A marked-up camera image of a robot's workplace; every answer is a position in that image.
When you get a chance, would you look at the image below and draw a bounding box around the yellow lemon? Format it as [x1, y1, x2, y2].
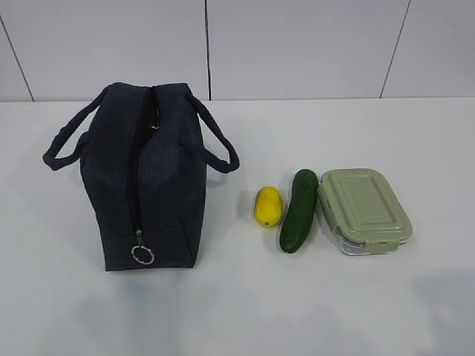
[254, 186, 284, 227]

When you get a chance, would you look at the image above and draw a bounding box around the green cucumber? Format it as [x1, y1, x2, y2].
[279, 168, 318, 254]

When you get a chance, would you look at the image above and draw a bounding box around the navy blue lunch bag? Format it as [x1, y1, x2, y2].
[42, 82, 240, 271]

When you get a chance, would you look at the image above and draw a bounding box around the metal zipper pull ring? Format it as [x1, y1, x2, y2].
[130, 229, 155, 266]

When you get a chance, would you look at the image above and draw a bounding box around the green lid glass container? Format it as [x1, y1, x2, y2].
[318, 168, 413, 256]

